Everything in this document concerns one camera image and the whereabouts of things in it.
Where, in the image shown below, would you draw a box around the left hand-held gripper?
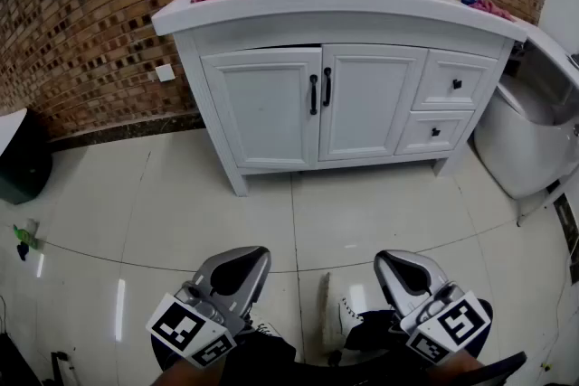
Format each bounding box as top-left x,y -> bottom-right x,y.
145,245 -> 272,370

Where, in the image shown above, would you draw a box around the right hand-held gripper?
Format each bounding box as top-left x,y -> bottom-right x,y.
373,249 -> 493,365

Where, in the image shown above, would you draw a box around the white cabinet door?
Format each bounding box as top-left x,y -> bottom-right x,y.
200,47 -> 323,171
318,42 -> 429,163

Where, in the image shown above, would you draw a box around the black door handle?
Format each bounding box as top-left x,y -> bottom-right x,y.
308,74 -> 319,116
322,67 -> 333,108

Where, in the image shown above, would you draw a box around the person's right forearm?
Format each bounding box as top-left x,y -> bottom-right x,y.
427,350 -> 488,386

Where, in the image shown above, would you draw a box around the person's left forearm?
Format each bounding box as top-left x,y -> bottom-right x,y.
151,356 -> 227,386

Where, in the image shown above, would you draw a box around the person's left white shoe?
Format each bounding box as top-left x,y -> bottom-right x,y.
246,314 -> 284,338

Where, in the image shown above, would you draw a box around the person's white shoe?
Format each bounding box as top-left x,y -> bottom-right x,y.
318,273 -> 367,352
246,314 -> 284,338

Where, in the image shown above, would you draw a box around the person's right white shoe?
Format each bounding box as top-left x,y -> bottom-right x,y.
318,273 -> 367,352

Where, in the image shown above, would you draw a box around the person's black trousers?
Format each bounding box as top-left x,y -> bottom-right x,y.
151,297 -> 494,386

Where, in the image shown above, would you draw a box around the small white drawer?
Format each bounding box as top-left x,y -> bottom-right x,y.
394,110 -> 475,156

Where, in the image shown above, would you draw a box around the black floor device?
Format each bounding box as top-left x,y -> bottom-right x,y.
50,350 -> 76,386

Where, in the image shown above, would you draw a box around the large white drawer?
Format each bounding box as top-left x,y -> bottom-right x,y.
412,48 -> 498,112

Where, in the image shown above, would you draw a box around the green plastic item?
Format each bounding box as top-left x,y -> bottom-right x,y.
12,219 -> 42,250

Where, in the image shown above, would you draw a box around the dark green bin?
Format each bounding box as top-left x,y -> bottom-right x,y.
0,139 -> 54,205

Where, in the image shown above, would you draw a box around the white curved fixture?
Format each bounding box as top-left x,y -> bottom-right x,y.
0,108 -> 28,157

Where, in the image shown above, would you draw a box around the white sink countertop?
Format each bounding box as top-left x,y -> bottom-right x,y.
151,0 -> 528,42

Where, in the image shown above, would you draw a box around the white vanity cabinet frame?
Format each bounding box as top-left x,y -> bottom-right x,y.
174,29 -> 515,198

